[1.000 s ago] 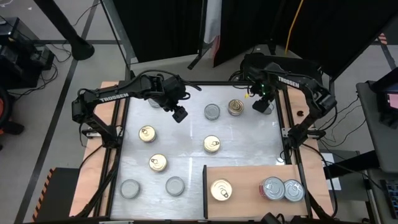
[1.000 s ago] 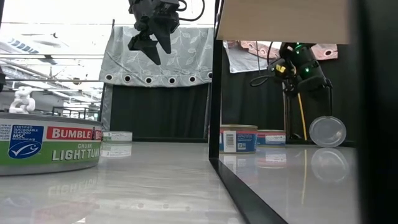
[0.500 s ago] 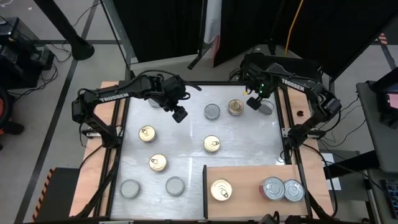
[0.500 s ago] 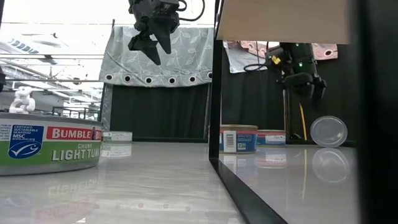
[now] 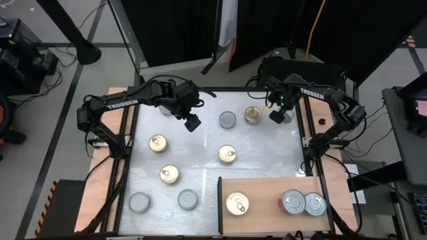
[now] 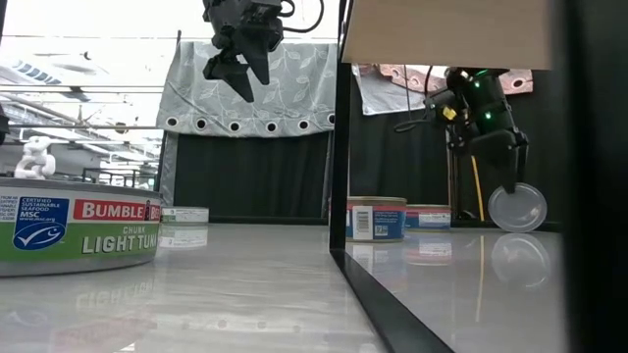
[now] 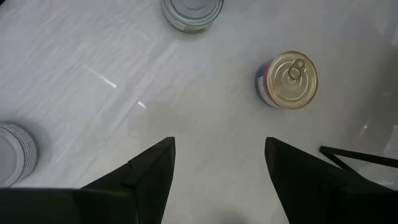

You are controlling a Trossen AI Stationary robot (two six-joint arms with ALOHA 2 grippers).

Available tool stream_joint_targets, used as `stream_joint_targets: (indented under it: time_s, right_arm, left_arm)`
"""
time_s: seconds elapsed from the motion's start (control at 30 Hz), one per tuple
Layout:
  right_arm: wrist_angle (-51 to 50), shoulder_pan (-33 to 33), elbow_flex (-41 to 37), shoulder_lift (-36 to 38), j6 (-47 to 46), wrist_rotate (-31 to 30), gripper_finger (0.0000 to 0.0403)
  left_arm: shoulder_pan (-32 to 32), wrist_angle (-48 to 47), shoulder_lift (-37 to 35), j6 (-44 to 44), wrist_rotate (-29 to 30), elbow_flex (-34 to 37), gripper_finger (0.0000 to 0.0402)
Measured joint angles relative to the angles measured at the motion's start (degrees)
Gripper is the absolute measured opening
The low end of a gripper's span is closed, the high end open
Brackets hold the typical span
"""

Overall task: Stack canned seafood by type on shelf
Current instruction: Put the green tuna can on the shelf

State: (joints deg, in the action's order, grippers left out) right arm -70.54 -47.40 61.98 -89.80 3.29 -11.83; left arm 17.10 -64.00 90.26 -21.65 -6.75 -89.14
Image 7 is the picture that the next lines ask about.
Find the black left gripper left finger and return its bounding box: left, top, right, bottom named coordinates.
left=0, top=136, right=177, bottom=224

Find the gold Wild Planet can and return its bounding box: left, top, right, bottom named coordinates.
left=255, top=50, right=319, bottom=110

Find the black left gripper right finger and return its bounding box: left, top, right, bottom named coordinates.
left=264, top=136, right=398, bottom=224

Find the green label silver tuna can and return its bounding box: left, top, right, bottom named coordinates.
left=160, top=0, right=224, bottom=34

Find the white label silver can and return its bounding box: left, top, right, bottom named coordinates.
left=0, top=121, right=38, bottom=189

